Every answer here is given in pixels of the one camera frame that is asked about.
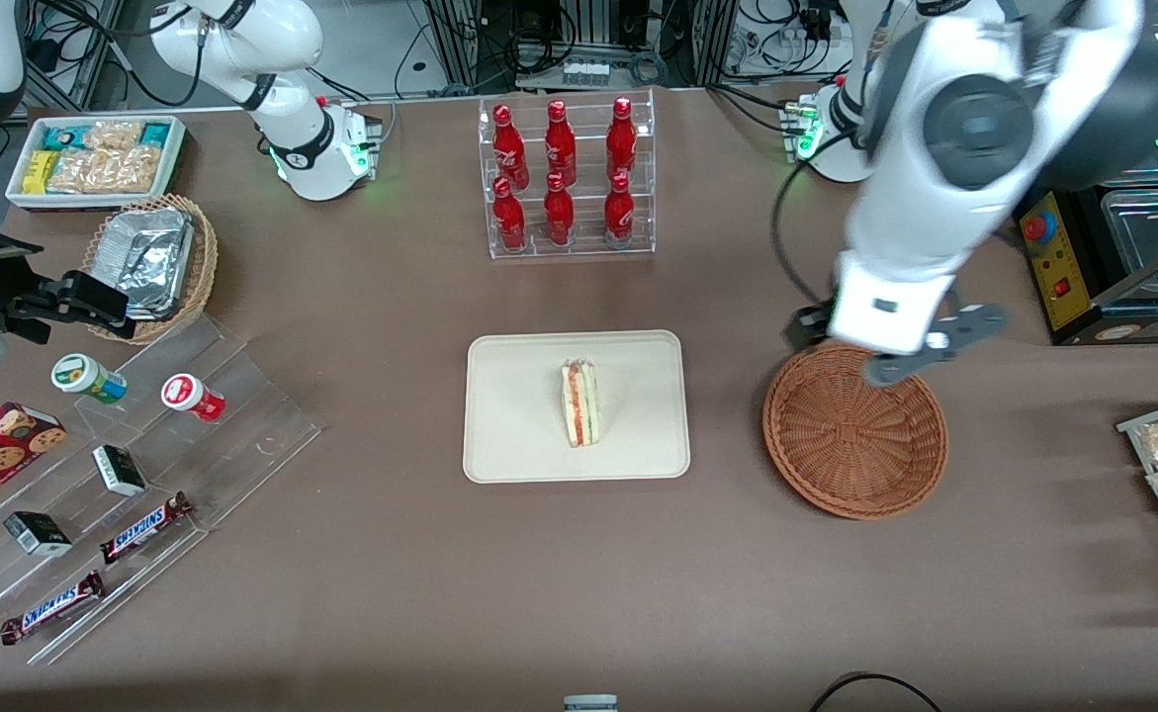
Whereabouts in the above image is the triangle sandwich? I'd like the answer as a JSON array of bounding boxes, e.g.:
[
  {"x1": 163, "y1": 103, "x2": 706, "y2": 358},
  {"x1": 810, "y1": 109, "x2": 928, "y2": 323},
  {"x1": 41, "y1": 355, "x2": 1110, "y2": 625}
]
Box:
[{"x1": 560, "y1": 358, "x2": 602, "y2": 449}]

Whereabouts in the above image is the light wicker basket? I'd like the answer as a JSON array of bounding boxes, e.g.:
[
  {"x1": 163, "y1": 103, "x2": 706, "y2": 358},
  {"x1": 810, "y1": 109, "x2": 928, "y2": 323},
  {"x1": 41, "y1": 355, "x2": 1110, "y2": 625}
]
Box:
[{"x1": 81, "y1": 193, "x2": 220, "y2": 346}]

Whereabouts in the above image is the brown wicker basket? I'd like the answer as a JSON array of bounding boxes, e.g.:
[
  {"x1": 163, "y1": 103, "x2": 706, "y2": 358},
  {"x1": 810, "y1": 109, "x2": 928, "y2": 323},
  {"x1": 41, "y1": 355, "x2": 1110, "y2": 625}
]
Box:
[{"x1": 761, "y1": 341, "x2": 950, "y2": 522}]

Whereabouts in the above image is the beige plastic tray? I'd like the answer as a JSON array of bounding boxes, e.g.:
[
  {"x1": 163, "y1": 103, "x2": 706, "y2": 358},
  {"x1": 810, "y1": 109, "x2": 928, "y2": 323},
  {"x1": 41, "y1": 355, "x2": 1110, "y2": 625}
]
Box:
[{"x1": 462, "y1": 329, "x2": 692, "y2": 486}]

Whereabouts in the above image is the stack of foil trays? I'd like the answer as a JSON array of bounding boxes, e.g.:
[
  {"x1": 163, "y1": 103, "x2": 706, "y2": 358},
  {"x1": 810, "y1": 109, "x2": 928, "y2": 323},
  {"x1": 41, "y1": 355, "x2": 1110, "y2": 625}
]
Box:
[{"x1": 93, "y1": 207, "x2": 195, "y2": 320}]

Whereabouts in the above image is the green lid snack cup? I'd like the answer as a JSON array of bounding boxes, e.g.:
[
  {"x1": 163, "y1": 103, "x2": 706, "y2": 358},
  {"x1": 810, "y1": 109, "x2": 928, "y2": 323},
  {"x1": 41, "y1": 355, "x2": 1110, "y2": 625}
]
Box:
[{"x1": 50, "y1": 352, "x2": 129, "y2": 405}]

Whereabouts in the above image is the yellow snack packet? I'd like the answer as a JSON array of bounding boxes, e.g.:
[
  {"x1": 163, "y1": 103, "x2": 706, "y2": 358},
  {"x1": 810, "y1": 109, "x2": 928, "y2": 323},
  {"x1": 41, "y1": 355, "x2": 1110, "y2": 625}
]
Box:
[{"x1": 22, "y1": 149, "x2": 58, "y2": 195}]

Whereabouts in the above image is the red lid snack cup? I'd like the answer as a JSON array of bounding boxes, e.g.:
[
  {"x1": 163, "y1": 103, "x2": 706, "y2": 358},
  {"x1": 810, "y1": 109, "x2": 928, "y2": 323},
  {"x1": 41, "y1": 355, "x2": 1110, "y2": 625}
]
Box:
[{"x1": 160, "y1": 373, "x2": 227, "y2": 423}]

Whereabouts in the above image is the large clear bag of crackers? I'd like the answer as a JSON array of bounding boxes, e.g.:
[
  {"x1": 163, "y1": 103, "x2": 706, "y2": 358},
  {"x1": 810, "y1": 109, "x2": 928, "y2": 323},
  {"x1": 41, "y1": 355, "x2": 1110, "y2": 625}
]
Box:
[{"x1": 47, "y1": 146, "x2": 162, "y2": 195}]

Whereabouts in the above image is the white snack bin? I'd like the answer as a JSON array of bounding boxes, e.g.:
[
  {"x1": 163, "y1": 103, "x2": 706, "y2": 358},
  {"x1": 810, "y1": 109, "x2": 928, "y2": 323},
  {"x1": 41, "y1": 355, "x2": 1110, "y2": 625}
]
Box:
[{"x1": 4, "y1": 115, "x2": 188, "y2": 212}]

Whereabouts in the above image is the small black box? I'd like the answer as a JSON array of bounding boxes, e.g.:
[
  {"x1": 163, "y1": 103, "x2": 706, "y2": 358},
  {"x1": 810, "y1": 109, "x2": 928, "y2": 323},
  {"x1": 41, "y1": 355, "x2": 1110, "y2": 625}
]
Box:
[
  {"x1": 91, "y1": 444, "x2": 147, "y2": 498},
  {"x1": 2, "y1": 510, "x2": 74, "y2": 558}
]

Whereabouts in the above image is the yellow emergency stop box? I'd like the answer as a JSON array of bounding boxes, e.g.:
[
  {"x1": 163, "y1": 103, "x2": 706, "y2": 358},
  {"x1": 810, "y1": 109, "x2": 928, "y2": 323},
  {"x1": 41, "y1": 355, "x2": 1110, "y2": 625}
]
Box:
[{"x1": 1018, "y1": 187, "x2": 1101, "y2": 333}]

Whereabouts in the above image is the clear acrylic stepped display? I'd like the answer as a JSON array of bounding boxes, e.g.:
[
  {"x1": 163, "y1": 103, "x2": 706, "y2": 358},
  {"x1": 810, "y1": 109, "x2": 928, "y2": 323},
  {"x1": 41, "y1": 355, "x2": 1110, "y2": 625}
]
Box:
[{"x1": 0, "y1": 311, "x2": 323, "y2": 667}]

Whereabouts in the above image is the red soda bottle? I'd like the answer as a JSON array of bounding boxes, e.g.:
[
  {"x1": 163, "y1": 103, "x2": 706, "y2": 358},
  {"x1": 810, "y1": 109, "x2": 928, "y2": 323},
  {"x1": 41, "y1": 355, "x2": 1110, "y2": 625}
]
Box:
[
  {"x1": 605, "y1": 97, "x2": 639, "y2": 185},
  {"x1": 491, "y1": 177, "x2": 528, "y2": 252},
  {"x1": 543, "y1": 172, "x2": 577, "y2": 247},
  {"x1": 603, "y1": 172, "x2": 636, "y2": 249},
  {"x1": 544, "y1": 100, "x2": 579, "y2": 188},
  {"x1": 491, "y1": 104, "x2": 531, "y2": 190}
]

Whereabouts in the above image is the Snickers bar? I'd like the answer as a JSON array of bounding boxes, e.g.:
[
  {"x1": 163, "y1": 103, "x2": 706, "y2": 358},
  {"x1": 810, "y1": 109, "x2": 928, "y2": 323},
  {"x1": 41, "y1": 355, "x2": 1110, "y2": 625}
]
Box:
[
  {"x1": 100, "y1": 490, "x2": 195, "y2": 566},
  {"x1": 0, "y1": 570, "x2": 108, "y2": 647}
]

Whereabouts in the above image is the clear acrylic bottle rack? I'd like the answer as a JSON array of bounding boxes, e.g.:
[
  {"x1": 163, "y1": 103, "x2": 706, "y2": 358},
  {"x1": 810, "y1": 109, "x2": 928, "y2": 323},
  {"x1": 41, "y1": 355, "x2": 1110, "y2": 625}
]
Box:
[{"x1": 477, "y1": 88, "x2": 658, "y2": 261}]

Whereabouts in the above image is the white power strip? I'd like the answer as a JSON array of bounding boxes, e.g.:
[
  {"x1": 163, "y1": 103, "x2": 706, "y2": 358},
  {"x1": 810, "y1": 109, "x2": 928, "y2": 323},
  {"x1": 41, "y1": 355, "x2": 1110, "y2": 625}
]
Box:
[{"x1": 735, "y1": 25, "x2": 842, "y2": 76}]

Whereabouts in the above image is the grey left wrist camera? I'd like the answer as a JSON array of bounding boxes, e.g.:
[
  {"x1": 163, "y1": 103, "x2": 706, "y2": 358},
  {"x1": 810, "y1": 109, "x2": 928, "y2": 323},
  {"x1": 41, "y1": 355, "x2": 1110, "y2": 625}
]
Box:
[{"x1": 862, "y1": 304, "x2": 1011, "y2": 389}]

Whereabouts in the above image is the black looped floor cable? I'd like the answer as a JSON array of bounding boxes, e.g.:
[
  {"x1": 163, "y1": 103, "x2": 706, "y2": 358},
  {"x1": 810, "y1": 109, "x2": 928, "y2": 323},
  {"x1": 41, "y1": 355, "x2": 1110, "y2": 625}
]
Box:
[{"x1": 810, "y1": 672, "x2": 946, "y2": 712}]

